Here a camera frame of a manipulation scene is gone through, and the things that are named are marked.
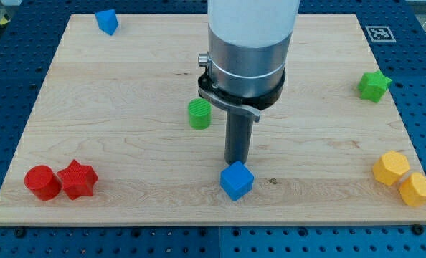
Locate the green cylinder block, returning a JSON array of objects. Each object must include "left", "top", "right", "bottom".
[{"left": 188, "top": 98, "right": 212, "bottom": 130}]

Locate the green star block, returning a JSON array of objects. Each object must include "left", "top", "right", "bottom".
[{"left": 357, "top": 70, "right": 392, "bottom": 103}]

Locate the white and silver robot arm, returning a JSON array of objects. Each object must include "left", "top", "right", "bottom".
[{"left": 198, "top": 0, "right": 300, "bottom": 122}]

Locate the red cylinder block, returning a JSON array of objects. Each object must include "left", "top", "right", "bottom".
[{"left": 24, "top": 165, "right": 62, "bottom": 201}]

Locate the wooden board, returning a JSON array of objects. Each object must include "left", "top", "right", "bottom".
[{"left": 0, "top": 14, "right": 426, "bottom": 227}]

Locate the yellow hexagon block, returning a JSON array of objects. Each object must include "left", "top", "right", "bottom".
[{"left": 372, "top": 150, "right": 410, "bottom": 186}]

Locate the blue triangle block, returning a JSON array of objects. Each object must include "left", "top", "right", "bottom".
[{"left": 95, "top": 9, "right": 119, "bottom": 36}]

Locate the yellow heart block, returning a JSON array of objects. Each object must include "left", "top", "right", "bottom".
[{"left": 399, "top": 172, "right": 426, "bottom": 207}]

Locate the red star block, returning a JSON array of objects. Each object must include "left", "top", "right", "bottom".
[{"left": 57, "top": 159, "right": 98, "bottom": 200}]

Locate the white fiducial marker tag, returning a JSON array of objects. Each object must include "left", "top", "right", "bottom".
[{"left": 365, "top": 26, "right": 396, "bottom": 42}]

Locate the blue cube block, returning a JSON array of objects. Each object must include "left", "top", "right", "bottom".
[{"left": 220, "top": 161, "right": 255, "bottom": 201}]

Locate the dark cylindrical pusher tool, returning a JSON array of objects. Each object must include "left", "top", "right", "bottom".
[{"left": 224, "top": 113, "right": 253, "bottom": 164}]

